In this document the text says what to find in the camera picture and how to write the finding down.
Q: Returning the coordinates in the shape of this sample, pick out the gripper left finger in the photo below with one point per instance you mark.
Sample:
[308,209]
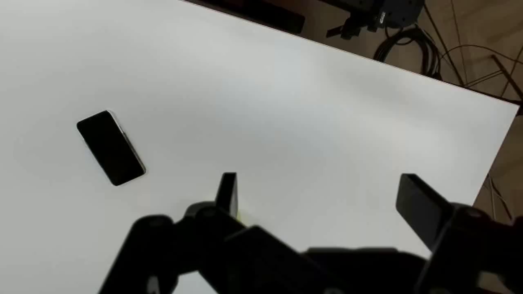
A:
[212,241]

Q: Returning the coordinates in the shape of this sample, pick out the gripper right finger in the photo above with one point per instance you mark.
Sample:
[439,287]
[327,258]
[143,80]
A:
[457,232]

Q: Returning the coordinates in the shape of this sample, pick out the black smartphone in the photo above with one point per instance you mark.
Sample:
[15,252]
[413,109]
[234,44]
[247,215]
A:
[110,148]

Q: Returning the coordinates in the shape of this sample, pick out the camera on mount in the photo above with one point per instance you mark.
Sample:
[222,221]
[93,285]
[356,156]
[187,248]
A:
[378,16]

